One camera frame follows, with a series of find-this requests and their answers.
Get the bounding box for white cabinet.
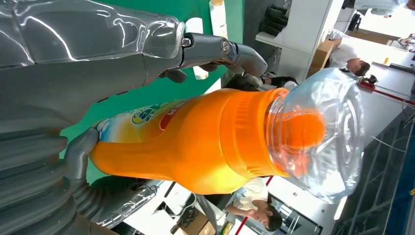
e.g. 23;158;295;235
255;0;345;83

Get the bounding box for black items by cabinet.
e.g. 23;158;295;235
258;3;289;37

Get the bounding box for person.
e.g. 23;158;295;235
329;28;372;77
225;177;283;233

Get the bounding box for white desk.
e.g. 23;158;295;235
123;178;234;235

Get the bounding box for brown cardboard box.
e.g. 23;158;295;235
306;39;336;78
170;207;216;235

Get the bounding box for red metal bar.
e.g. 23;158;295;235
358;80;415;107

